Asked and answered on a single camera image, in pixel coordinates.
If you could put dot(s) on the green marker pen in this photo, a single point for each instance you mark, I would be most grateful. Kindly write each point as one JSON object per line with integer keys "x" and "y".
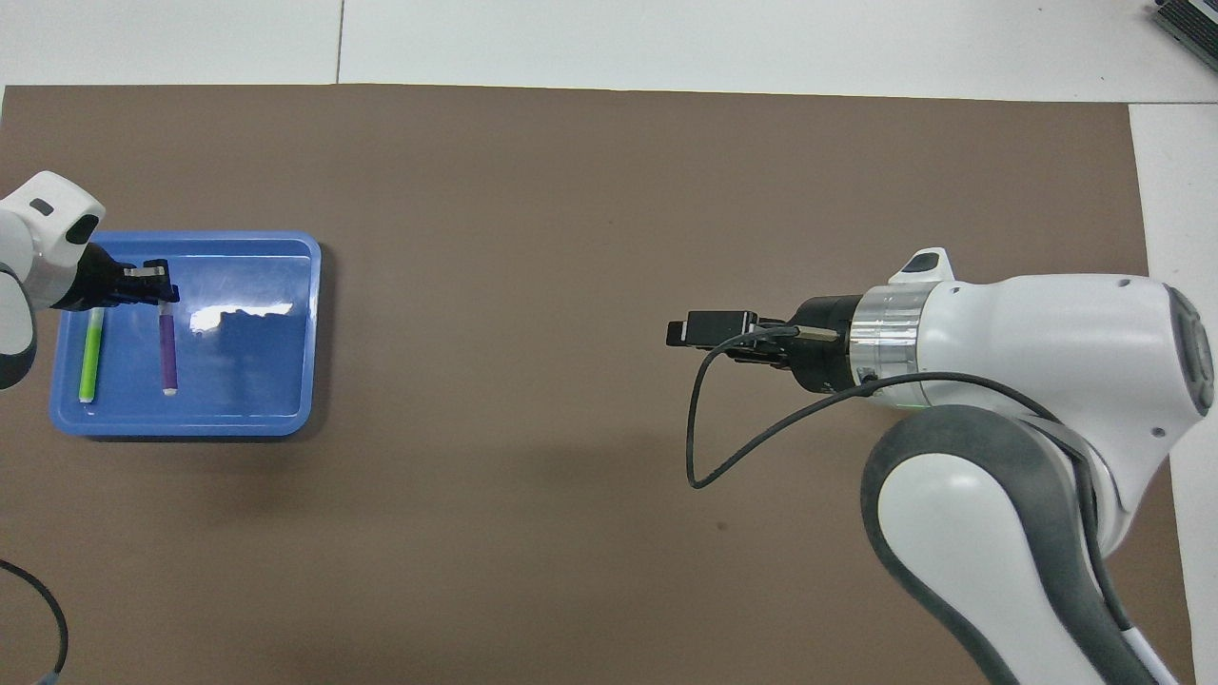
{"x": 90, "y": 362}

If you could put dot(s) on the blue plastic tray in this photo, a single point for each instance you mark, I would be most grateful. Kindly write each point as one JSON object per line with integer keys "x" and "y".
{"x": 247, "y": 381}

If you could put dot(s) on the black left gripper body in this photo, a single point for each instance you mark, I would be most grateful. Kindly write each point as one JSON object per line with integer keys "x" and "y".
{"x": 95, "y": 285}

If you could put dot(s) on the grey ribbed device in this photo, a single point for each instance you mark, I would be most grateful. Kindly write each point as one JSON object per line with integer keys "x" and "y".
{"x": 1194, "y": 19}

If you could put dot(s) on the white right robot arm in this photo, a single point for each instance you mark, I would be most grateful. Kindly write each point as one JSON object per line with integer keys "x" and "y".
{"x": 1047, "y": 323}

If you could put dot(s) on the brown table mat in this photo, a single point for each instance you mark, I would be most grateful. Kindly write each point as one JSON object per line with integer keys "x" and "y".
{"x": 609, "y": 190}

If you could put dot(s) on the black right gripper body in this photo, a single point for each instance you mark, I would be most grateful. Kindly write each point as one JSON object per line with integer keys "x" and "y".
{"x": 823, "y": 362}

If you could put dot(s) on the purple marker pen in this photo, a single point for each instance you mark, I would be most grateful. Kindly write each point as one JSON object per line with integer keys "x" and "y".
{"x": 168, "y": 352}

